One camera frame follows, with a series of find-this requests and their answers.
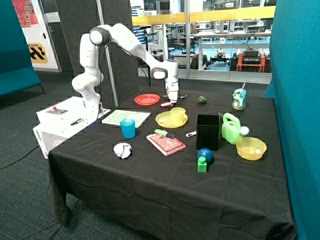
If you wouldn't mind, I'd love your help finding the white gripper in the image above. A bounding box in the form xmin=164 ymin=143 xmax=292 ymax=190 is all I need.
xmin=165 ymin=82 xmax=179 ymax=106

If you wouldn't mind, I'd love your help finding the pink highlighter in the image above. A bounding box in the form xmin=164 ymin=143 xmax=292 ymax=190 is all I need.
xmin=160 ymin=102 xmax=173 ymax=108

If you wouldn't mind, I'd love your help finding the green highlighter blue cap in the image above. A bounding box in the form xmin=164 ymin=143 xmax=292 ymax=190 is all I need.
xmin=154 ymin=129 xmax=175 ymax=139

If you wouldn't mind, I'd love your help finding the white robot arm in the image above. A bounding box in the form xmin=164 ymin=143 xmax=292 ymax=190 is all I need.
xmin=72 ymin=23 xmax=179 ymax=116

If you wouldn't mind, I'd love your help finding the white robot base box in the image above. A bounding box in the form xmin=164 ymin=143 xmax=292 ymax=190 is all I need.
xmin=33 ymin=96 xmax=98 ymax=159

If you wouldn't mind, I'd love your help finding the red paperback book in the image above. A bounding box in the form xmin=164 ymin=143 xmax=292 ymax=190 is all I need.
xmin=146 ymin=133 xmax=186 ymax=156

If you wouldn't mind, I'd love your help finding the yellow plastic cup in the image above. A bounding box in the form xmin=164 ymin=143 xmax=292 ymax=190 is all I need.
xmin=171 ymin=107 xmax=186 ymax=126

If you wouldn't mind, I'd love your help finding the silver metal fork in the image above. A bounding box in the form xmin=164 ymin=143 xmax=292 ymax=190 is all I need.
xmin=162 ymin=94 xmax=188 ymax=99

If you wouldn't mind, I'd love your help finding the yellow plastic plate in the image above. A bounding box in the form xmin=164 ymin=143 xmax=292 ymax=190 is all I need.
xmin=155 ymin=111 xmax=188 ymax=129

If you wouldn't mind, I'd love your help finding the red plastic plate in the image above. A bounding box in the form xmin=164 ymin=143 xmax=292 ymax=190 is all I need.
xmin=134 ymin=93 xmax=160 ymax=106

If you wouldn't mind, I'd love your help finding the green toy pepper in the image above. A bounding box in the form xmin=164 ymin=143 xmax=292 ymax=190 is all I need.
xmin=197 ymin=96 xmax=207 ymax=104

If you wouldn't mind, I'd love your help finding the black square container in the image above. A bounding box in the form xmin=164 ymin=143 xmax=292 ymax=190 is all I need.
xmin=195 ymin=114 xmax=221 ymax=151

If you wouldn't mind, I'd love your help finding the blue plastic cup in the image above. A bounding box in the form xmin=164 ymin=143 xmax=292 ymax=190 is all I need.
xmin=120 ymin=118 xmax=136 ymax=139

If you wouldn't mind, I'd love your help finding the blue ball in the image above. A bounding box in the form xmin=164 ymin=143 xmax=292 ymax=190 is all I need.
xmin=197 ymin=148 xmax=214 ymax=165

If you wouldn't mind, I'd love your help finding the green marbled composition notebook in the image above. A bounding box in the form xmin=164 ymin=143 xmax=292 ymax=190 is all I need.
xmin=102 ymin=109 xmax=151 ymax=128

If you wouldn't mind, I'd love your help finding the black tablecloth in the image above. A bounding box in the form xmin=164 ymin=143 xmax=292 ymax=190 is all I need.
xmin=46 ymin=91 xmax=298 ymax=240

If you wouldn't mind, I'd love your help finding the green toy watering can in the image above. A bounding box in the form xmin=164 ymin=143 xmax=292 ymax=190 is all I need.
xmin=221 ymin=113 xmax=250 ymax=145

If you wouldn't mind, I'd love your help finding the teal kids sippy bottle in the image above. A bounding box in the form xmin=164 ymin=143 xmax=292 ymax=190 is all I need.
xmin=232 ymin=83 xmax=248 ymax=110

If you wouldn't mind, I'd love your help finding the green toy block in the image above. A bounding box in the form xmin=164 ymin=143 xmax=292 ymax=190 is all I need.
xmin=197 ymin=156 xmax=207 ymax=173

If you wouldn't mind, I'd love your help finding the crumpled white paper ball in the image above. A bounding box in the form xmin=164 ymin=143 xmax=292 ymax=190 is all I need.
xmin=113 ymin=143 xmax=132 ymax=159

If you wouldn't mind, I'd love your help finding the yellow plastic bowl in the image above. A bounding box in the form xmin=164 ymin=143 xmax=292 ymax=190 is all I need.
xmin=235 ymin=137 xmax=267 ymax=161

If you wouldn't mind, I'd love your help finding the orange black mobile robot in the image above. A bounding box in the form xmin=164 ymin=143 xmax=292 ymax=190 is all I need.
xmin=229 ymin=48 xmax=272 ymax=73

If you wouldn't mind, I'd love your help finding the black marker pen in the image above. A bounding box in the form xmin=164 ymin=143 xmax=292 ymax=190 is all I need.
xmin=70 ymin=118 xmax=85 ymax=126

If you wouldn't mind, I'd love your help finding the yellow black warning sign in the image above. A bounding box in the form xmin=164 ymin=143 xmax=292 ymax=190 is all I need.
xmin=28 ymin=43 xmax=48 ymax=64

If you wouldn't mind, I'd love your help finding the teal sofa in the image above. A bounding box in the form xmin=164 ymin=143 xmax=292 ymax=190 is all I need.
xmin=0 ymin=0 xmax=42 ymax=96

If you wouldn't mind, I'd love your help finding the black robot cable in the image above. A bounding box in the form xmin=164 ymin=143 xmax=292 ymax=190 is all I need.
xmin=96 ymin=42 xmax=151 ymax=121

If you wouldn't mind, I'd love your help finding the red wall poster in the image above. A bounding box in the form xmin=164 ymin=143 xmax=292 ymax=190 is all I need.
xmin=12 ymin=0 xmax=40 ymax=28

